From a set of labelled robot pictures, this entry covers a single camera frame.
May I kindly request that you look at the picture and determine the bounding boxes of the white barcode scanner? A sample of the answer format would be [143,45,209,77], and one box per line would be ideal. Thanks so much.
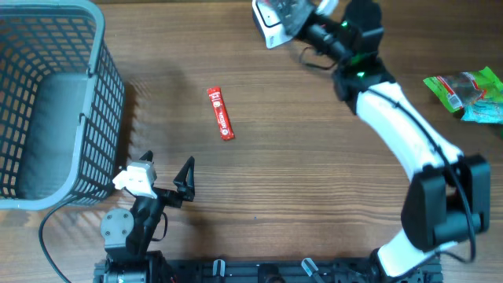
[251,0,293,50]

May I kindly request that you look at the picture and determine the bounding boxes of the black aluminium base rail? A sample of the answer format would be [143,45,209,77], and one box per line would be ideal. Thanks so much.
[93,257,443,283]

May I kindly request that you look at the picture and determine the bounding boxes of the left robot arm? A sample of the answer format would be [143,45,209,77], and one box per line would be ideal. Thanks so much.
[94,150,195,283]

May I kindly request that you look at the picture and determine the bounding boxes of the grey plastic mesh basket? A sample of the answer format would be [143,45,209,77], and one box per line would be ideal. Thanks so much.
[1,1,125,211]

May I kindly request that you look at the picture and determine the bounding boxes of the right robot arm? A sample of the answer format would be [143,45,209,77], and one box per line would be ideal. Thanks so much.
[276,1,490,282]

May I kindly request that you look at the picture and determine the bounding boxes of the red Nescafe coffee stick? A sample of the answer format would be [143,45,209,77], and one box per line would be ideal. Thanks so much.
[207,86,235,141]

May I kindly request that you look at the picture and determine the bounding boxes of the light blue tissue pack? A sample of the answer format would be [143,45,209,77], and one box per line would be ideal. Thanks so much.
[461,100,502,124]

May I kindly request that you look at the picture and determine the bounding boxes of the pink white small box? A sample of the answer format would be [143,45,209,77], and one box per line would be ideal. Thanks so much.
[268,0,316,37]

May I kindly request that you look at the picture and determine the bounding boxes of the black left camera cable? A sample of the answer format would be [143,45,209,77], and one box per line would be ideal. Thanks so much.
[38,198,79,283]

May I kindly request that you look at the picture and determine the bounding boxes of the Haribo gummy candy bag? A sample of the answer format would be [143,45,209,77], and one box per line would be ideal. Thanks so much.
[423,67,502,113]

